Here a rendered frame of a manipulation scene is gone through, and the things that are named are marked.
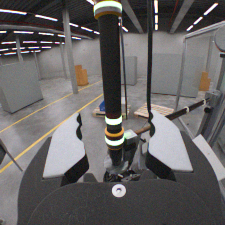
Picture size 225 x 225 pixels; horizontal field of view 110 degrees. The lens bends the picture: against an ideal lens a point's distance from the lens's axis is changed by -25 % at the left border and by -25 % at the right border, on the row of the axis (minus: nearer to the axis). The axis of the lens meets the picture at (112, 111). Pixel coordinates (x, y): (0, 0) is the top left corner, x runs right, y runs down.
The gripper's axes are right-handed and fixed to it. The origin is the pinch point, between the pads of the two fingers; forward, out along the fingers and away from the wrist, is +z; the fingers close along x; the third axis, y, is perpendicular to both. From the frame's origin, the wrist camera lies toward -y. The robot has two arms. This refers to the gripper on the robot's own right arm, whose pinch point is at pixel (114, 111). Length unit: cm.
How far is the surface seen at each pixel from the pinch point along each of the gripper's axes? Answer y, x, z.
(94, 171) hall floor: 167, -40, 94
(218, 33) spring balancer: -24, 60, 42
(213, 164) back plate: 32, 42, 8
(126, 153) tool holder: 16.5, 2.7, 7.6
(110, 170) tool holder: 19.9, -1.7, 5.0
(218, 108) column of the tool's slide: 19, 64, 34
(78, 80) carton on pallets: 124, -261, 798
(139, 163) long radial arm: 52, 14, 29
